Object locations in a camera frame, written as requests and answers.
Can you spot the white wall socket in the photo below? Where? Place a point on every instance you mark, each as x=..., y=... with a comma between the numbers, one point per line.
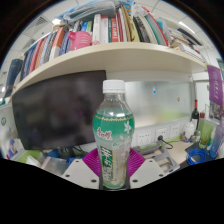
x=175, y=130
x=161, y=133
x=144, y=138

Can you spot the green translucent cup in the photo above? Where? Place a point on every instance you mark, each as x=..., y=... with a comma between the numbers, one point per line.
x=206, y=133

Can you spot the grey metal laptop stand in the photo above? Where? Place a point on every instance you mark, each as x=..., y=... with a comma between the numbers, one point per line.
x=163, y=156

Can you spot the clear plastic box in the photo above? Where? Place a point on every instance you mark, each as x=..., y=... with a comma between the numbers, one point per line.
x=55, y=165

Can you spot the purple hanging banner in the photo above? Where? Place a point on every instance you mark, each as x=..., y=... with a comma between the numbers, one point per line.
x=215, y=85

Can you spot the translucent purple water bottle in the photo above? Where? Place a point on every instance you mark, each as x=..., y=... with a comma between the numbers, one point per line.
x=217, y=140

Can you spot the white jar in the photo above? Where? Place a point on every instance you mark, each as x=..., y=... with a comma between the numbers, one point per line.
x=188, y=130

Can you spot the green-labelled clear drink bottle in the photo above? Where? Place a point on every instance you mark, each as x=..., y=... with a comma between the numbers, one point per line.
x=113, y=133

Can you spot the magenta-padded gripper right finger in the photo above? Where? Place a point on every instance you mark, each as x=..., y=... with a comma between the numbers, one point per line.
x=148, y=171

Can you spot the black computer monitor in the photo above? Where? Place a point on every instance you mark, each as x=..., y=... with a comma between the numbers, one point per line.
x=56, y=113

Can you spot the ceiling light panel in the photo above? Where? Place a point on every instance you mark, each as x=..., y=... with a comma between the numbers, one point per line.
x=187, y=27

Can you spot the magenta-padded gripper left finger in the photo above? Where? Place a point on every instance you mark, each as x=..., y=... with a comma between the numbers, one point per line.
x=78, y=170

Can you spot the beige shelf with books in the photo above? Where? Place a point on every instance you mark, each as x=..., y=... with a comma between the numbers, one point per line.
x=110, y=53

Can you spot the dark wine bottle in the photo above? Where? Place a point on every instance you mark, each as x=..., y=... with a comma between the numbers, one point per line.
x=195, y=115

